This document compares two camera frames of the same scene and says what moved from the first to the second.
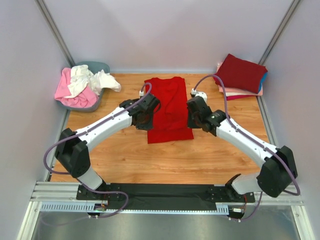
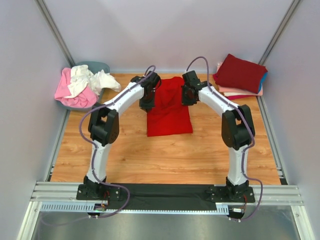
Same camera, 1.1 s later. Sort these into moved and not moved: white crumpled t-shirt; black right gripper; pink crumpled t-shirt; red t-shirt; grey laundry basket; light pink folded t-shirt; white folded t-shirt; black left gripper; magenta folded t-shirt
Moved: black left gripper; black right gripper; red t-shirt
Not moved: pink crumpled t-shirt; light pink folded t-shirt; white crumpled t-shirt; grey laundry basket; magenta folded t-shirt; white folded t-shirt
